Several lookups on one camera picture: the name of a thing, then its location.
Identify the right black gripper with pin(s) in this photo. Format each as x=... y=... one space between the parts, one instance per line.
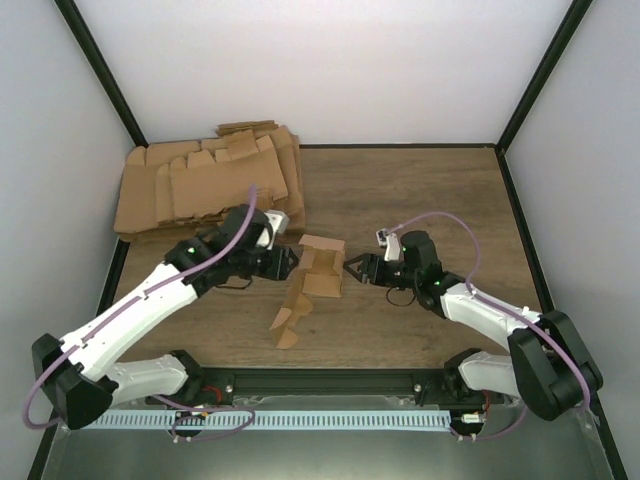
x=372 y=260

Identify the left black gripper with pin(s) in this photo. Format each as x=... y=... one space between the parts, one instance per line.
x=278 y=269

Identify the brown cardboard box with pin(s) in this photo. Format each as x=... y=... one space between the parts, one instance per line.
x=320 y=274

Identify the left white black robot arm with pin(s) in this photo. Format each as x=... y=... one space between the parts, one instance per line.
x=188 y=271

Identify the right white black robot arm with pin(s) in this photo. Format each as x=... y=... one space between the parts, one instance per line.
x=546 y=364

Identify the stack of flat cardboard sheets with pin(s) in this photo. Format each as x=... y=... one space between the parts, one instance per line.
x=193 y=183

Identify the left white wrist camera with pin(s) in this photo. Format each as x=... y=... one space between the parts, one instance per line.
x=278 y=222

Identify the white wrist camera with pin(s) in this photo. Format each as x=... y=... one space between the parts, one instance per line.
x=390 y=243
x=278 y=222

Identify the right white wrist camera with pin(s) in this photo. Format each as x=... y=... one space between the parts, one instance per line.
x=390 y=243

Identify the light blue slotted cable duct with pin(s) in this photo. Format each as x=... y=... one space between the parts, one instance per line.
x=367 y=420

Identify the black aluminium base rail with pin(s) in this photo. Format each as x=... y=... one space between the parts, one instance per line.
x=320 y=382

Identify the black enclosure frame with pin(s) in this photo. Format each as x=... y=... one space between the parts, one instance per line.
x=536 y=142

